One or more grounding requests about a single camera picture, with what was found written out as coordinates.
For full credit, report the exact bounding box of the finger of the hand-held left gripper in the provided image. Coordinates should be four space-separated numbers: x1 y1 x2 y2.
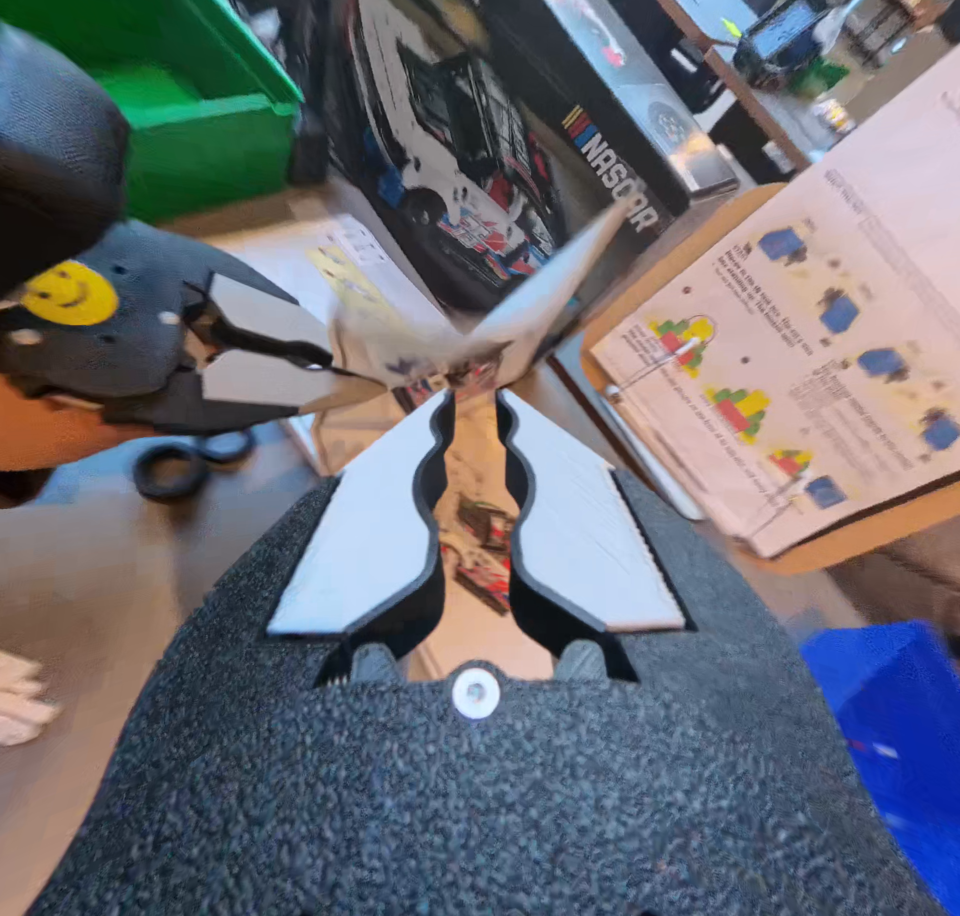
206 273 336 369
201 349 389 416

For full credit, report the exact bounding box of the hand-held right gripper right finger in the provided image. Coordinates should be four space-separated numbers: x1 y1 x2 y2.
495 388 687 634

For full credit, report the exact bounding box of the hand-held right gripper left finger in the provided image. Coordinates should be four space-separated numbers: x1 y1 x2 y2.
266 389 457 638

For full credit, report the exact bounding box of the holographic sticker sheet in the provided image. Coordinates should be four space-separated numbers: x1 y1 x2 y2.
328 199 631 407

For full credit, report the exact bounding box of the white toy brick panel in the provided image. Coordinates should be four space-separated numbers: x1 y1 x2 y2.
0 649 61 748

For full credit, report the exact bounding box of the grey desk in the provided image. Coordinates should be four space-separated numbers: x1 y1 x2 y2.
0 181 871 916

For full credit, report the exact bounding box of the person's left hand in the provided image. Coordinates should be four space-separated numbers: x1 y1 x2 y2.
0 378 153 474

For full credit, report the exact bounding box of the black rubber tire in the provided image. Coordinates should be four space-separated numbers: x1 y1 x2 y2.
133 442 213 503
198 427 258 468

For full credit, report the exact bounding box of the green storage bin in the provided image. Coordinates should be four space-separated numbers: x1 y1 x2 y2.
0 0 305 223

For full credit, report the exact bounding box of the toy car set box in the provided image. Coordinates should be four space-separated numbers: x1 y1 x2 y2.
300 0 740 317

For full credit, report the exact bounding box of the printed instruction sheet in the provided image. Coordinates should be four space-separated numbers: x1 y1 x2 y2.
592 53 960 557

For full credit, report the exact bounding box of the blue storage bin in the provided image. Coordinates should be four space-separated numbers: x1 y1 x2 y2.
798 619 960 916

